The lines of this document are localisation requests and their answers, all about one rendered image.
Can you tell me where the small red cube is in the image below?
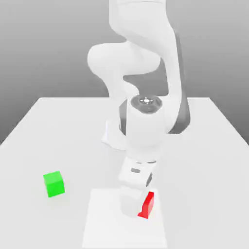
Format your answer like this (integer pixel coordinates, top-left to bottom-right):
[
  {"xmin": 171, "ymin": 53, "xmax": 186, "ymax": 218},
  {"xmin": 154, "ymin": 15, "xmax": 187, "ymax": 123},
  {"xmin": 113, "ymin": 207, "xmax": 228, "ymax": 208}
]
[{"xmin": 137, "ymin": 191, "xmax": 155, "ymax": 220}]

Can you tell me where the small green cube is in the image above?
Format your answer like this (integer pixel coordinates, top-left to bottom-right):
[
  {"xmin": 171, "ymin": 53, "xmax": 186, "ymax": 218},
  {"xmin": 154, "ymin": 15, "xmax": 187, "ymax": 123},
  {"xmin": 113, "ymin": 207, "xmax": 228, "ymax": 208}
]
[{"xmin": 42, "ymin": 170, "xmax": 66, "ymax": 198}]

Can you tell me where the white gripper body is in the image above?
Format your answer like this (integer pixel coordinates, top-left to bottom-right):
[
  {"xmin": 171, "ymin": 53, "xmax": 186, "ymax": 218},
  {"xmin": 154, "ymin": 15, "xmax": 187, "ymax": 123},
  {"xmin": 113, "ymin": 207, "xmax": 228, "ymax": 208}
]
[{"xmin": 119, "ymin": 184, "xmax": 146, "ymax": 218}]

